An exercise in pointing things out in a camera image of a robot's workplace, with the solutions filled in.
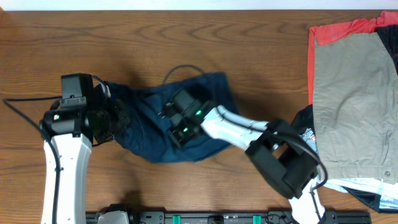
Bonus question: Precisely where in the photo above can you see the dark blue denim shorts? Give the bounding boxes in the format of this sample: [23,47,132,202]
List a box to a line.
[107,72,239,163]

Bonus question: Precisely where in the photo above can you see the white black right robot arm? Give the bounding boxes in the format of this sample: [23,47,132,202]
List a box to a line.
[164,102,328,223]

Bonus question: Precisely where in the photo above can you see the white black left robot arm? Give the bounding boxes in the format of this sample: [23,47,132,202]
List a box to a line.
[40,98,131,224]

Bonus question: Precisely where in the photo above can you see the black garment with printed label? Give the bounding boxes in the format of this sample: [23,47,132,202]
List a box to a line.
[291,105,316,143]

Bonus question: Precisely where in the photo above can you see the red orange t-shirt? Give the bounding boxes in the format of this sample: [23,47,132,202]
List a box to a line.
[307,11,397,105]

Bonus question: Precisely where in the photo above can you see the khaki grey shorts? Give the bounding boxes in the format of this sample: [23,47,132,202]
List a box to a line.
[313,33,397,184]

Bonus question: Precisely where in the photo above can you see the light blue garment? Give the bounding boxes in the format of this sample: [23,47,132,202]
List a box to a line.
[324,178,397,213]

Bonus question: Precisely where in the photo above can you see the black lace garment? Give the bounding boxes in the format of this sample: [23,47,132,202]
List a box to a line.
[376,25,398,70]

